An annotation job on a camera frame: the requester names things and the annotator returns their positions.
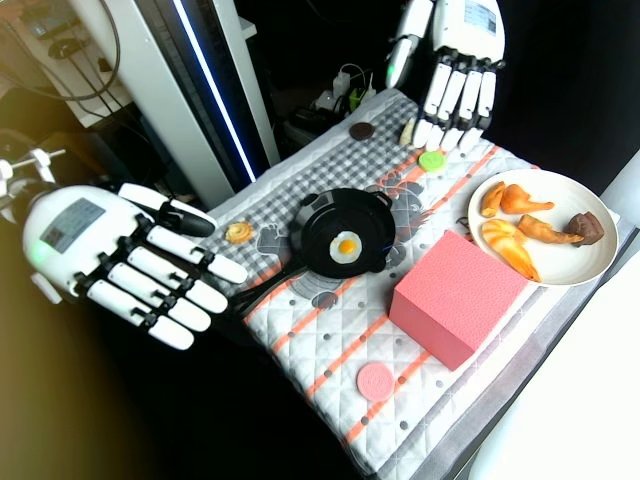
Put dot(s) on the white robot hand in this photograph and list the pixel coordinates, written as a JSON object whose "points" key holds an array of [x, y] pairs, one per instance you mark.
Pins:
{"points": [[75, 230], [465, 30]]}

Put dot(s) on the grey quilt with bear print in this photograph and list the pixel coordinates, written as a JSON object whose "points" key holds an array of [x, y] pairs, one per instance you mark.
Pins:
{"points": [[350, 330]]}

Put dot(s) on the white column with blue light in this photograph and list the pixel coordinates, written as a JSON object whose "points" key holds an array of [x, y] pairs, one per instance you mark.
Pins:
{"points": [[150, 75]]}

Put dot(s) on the golden toy chicken wing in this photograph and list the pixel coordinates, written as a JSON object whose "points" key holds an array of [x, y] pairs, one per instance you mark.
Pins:
{"points": [[540, 229]]}

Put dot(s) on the orange toy shrimp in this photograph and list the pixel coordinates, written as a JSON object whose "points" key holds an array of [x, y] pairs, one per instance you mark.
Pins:
{"points": [[505, 240]]}

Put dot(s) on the dark brown round cookie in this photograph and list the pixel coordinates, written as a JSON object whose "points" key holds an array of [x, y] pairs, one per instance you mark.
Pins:
{"points": [[361, 131]]}

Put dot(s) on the black frying pan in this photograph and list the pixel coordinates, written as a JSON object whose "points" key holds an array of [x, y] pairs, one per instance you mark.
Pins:
{"points": [[345, 212]]}

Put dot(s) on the orange toy chicken drumstick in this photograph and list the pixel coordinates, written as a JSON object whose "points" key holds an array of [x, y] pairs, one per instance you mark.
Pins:
{"points": [[517, 199]]}

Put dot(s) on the white power strip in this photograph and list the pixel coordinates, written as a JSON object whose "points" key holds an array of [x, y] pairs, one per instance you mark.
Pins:
{"points": [[330, 100]]}

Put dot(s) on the brown toy meat piece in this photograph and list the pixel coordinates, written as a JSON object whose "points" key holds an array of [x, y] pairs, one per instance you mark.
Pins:
{"points": [[586, 227]]}

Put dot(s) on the green round cookie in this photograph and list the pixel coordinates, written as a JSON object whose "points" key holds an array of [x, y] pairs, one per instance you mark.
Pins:
{"points": [[432, 161]]}

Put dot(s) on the green plug adapter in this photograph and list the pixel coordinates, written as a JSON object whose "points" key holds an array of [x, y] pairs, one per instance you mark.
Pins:
{"points": [[357, 97]]}

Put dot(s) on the toy fried egg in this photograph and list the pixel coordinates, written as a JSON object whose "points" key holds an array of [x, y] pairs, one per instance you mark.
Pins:
{"points": [[345, 247]]}

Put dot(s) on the golden swirl butter cookie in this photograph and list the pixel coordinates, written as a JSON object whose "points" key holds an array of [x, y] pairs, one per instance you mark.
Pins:
{"points": [[239, 233]]}

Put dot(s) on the pink foam block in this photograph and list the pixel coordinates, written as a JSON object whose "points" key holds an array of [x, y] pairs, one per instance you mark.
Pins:
{"points": [[450, 285]]}

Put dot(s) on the golden toy fried dumpling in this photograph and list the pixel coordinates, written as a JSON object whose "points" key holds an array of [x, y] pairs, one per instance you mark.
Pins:
{"points": [[492, 200]]}

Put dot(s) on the cream round plate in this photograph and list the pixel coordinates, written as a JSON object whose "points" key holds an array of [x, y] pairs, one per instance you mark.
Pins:
{"points": [[580, 260]]}

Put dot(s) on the pink round cookie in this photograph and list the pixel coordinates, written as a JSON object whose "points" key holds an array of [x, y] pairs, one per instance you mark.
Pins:
{"points": [[376, 382]]}

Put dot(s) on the white toy dumpling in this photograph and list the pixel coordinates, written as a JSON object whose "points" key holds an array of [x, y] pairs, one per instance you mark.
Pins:
{"points": [[407, 134]]}

